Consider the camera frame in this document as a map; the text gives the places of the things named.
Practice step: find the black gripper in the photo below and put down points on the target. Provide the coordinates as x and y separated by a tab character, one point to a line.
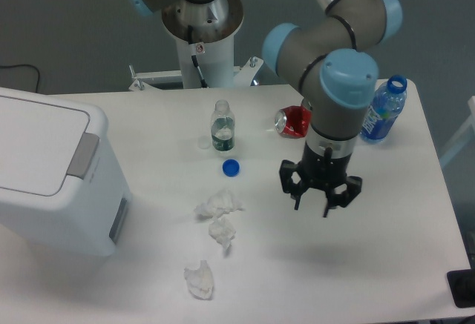
323	173

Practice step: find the white push-lid trash can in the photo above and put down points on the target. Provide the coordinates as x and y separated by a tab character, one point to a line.
61	183

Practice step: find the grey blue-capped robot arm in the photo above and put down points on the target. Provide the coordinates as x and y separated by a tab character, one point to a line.
328	65

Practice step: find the crushed red soda can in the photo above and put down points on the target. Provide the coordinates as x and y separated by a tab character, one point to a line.
293	121

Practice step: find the blue bottle cap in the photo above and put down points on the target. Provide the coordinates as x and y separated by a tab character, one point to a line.
231	167

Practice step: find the upper crumpled white tissue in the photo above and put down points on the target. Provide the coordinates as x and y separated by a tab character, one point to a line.
221	203

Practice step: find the crumpled white tissue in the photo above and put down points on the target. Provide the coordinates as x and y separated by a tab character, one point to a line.
200	281
222	231
221	203

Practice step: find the blue plastic drink bottle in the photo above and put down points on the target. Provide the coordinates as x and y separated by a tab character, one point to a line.
388	102

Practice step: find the clear green-label plastic bottle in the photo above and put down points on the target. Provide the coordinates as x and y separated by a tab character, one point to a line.
223	126

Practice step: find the middle crumpled white tissue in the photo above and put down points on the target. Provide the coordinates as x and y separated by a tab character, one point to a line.
222	231

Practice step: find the lower crumpled white tissue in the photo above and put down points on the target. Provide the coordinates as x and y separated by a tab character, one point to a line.
200	281

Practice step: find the black device at table edge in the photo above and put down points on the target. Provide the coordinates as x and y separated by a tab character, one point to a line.
461	283

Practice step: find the white frame at right edge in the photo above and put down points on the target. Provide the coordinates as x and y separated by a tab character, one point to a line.
461	138

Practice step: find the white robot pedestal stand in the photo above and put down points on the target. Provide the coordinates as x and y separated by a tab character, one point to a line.
202	65

